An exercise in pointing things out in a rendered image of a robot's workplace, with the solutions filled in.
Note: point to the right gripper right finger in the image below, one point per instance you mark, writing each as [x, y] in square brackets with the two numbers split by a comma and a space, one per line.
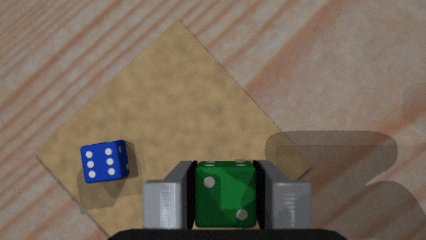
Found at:
[281, 203]

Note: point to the blue die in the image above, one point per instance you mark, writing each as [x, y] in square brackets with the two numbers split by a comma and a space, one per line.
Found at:
[104, 161]

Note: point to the tan square mat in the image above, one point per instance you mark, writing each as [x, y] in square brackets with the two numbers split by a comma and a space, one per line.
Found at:
[172, 103]

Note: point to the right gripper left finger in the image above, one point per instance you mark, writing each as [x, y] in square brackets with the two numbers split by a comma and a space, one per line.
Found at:
[170, 203]

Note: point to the green die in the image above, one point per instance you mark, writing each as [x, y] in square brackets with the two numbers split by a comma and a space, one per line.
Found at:
[225, 194]

